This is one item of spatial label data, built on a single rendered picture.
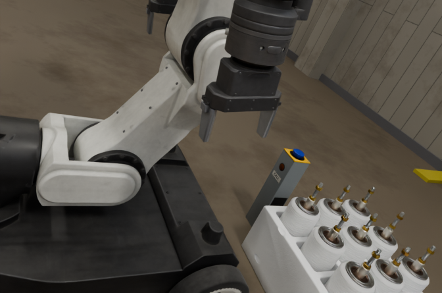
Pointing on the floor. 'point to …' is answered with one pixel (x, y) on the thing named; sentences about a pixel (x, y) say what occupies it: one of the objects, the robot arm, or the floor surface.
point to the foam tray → (281, 257)
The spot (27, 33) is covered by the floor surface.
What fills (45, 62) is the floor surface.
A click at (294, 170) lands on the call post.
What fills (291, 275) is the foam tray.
